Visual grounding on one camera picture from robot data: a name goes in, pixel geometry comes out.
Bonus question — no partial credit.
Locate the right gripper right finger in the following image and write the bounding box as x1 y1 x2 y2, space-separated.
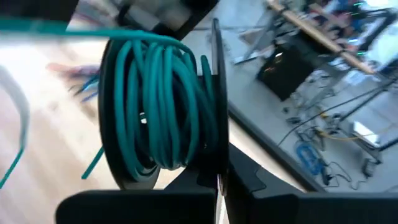
222 142 398 224

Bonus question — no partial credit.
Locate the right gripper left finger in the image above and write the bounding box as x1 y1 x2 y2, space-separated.
55 167 220 224

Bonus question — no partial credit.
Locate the white cord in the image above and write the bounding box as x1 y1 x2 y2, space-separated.
0 67 31 150

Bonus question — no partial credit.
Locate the black cord spool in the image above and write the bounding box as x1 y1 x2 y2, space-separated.
98 17 230 197

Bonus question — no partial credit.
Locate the green cord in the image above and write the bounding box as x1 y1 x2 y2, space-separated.
0 19 219 189

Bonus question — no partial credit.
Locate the black power strip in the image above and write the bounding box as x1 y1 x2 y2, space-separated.
362 157 382 178

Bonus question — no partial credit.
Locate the black computer tower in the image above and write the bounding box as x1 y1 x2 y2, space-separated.
256 43 324 102

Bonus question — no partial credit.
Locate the long wooden workbench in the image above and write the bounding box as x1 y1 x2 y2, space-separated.
267 0 376 75

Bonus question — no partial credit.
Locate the blue floor cable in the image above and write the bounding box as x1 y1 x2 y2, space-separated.
295 142 326 177

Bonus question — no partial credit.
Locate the multicoloured wire bundle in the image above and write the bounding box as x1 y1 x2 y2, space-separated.
46 62 102 103

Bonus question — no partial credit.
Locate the yellow floor cable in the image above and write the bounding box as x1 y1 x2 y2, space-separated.
317 126 398 142

